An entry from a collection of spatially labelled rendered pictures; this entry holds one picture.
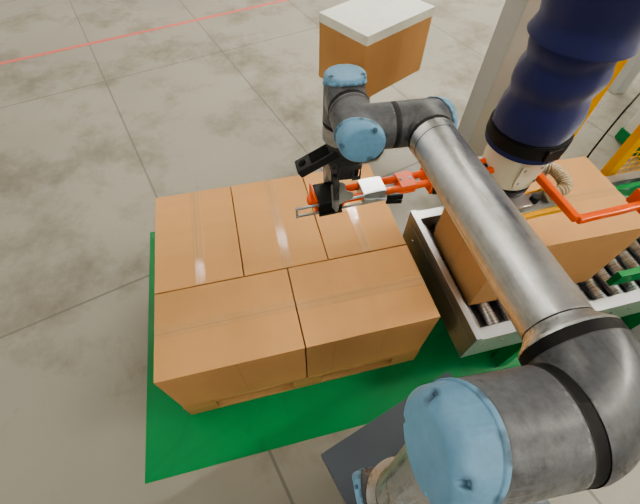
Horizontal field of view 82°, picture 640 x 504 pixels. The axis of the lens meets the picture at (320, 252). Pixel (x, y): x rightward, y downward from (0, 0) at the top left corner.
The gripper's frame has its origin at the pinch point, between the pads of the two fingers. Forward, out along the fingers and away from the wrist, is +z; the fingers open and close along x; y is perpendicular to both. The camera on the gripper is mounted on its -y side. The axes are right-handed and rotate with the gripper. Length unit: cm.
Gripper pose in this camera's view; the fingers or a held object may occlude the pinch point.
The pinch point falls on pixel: (329, 197)
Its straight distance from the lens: 106.7
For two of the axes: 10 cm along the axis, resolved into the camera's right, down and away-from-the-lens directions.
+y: 9.7, -2.0, 1.5
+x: -2.5, -7.9, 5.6
